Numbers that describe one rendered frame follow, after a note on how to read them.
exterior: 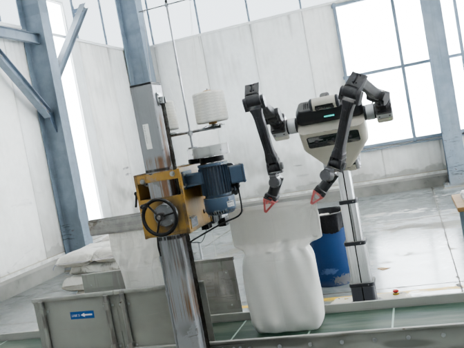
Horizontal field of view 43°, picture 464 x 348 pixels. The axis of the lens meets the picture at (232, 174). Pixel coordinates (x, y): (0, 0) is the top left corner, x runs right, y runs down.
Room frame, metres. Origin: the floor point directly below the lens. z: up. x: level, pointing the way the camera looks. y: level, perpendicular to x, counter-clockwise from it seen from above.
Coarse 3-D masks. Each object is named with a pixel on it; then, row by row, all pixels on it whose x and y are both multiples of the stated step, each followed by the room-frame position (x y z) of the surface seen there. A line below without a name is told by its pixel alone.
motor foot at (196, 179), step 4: (184, 172) 2.82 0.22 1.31; (188, 172) 2.88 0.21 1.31; (184, 176) 2.81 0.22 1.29; (188, 176) 2.83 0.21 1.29; (192, 176) 2.83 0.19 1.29; (196, 176) 2.82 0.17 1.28; (200, 176) 2.81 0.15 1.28; (184, 180) 2.81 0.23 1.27; (188, 180) 2.83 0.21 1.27; (192, 180) 2.83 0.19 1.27; (196, 180) 2.82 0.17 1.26; (200, 180) 2.82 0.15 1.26; (184, 184) 2.80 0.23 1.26; (188, 184) 2.83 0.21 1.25; (192, 184) 2.82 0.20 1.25; (196, 184) 2.81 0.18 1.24; (200, 184) 2.81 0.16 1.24; (184, 188) 2.80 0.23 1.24
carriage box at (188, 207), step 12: (180, 168) 2.80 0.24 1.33; (192, 168) 2.94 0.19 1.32; (144, 180) 2.82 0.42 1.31; (156, 180) 2.80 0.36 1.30; (180, 180) 2.77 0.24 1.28; (144, 192) 2.89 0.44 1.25; (192, 192) 2.89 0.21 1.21; (156, 204) 2.81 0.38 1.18; (180, 204) 2.77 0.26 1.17; (192, 204) 2.86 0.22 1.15; (180, 216) 2.78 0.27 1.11; (192, 216) 2.83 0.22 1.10; (204, 216) 2.99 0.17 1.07; (144, 228) 2.83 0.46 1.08; (156, 228) 2.82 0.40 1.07; (168, 228) 2.80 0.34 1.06; (180, 228) 2.78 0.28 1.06; (192, 228) 2.79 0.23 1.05
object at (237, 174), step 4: (236, 164) 2.85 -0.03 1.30; (240, 164) 2.82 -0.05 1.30; (228, 168) 2.82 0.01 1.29; (232, 168) 2.81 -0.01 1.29; (236, 168) 2.82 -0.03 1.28; (240, 168) 2.82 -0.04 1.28; (232, 172) 2.81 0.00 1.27; (236, 172) 2.82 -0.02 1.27; (240, 172) 2.82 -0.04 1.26; (232, 176) 2.81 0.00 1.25; (236, 176) 2.82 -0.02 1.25; (240, 176) 2.82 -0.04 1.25; (244, 176) 2.82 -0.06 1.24; (232, 180) 2.81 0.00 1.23; (236, 180) 2.82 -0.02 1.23; (240, 180) 2.82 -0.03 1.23; (244, 180) 2.82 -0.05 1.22; (236, 184) 2.86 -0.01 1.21
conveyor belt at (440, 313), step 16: (432, 304) 3.07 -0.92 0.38; (448, 304) 3.03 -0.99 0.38; (336, 320) 3.10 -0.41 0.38; (352, 320) 3.05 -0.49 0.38; (368, 320) 3.01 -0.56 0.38; (384, 320) 2.97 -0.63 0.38; (400, 320) 2.92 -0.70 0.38; (416, 320) 2.88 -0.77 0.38; (432, 320) 2.84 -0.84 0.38; (448, 320) 2.80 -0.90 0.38; (224, 336) 3.17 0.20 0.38; (240, 336) 3.12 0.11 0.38; (256, 336) 3.08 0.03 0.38; (272, 336) 3.03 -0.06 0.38
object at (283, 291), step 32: (256, 224) 3.15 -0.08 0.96; (288, 224) 3.08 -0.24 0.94; (256, 256) 3.09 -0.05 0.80; (288, 256) 3.02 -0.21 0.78; (256, 288) 3.08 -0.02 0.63; (288, 288) 3.02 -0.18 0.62; (320, 288) 3.05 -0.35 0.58; (256, 320) 3.10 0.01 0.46; (288, 320) 3.04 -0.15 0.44; (320, 320) 3.02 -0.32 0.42
